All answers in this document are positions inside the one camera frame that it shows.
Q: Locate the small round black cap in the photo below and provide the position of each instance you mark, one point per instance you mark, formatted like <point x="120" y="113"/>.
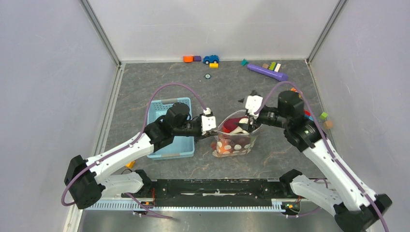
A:
<point x="208" y="76"/>

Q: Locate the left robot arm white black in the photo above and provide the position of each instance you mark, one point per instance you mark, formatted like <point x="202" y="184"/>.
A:
<point x="87" y="180"/>

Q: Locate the blue toy car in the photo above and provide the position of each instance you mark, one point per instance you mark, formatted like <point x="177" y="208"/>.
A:
<point x="211" y="59"/>

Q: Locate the white garlic toy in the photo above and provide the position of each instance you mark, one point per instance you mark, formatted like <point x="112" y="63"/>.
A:
<point x="242" y="128"/>

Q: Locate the orange block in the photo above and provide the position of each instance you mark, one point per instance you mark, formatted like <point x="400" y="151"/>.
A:
<point x="188" y="59"/>

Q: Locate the tan wooden cube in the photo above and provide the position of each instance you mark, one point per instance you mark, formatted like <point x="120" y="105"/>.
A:
<point x="328" y="124"/>

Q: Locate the white block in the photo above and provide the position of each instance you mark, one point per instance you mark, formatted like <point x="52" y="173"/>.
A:
<point x="277" y="67"/>

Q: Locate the light blue plastic basket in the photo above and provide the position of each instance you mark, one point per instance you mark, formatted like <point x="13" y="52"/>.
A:
<point x="182" y="147"/>

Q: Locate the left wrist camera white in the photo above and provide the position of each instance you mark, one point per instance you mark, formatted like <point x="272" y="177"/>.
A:
<point x="208" y="121"/>

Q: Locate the small green cube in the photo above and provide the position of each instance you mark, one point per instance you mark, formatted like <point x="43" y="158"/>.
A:
<point x="323" y="116"/>

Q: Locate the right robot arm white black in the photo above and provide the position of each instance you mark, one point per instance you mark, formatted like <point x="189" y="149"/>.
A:
<point x="354" y="206"/>

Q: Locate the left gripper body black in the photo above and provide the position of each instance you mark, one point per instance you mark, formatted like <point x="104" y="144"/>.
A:
<point x="190" y="128"/>

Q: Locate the magenta fruit toy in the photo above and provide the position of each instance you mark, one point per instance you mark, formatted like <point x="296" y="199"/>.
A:
<point x="230" y="124"/>

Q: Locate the green lego block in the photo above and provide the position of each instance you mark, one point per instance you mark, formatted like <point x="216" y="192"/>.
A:
<point x="272" y="66"/>

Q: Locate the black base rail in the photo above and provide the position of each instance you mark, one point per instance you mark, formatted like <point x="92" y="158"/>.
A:
<point x="214" y="192"/>

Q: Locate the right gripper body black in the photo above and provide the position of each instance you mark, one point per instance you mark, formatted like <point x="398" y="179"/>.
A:
<point x="269" y="116"/>

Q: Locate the yellow wedge block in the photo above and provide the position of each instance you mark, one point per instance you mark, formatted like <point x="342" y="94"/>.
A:
<point x="130" y="165"/>

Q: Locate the clear polka dot zip bag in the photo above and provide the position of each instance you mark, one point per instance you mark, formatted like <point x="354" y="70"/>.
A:
<point x="241" y="143"/>

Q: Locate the teal block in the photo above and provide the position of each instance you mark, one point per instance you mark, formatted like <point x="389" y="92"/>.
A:
<point x="244" y="62"/>

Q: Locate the purple toy flashlight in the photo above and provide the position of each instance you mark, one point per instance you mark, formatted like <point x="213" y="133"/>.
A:
<point x="269" y="73"/>

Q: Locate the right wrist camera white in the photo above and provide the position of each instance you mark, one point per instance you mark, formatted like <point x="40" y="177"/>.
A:
<point x="252" y="103"/>

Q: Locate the multicolour duplo stack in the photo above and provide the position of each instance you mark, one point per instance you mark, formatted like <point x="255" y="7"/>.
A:
<point x="308" y="115"/>

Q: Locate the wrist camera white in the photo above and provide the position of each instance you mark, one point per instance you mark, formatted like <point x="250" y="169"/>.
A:
<point x="208" y="121"/>
<point x="252" y="103"/>

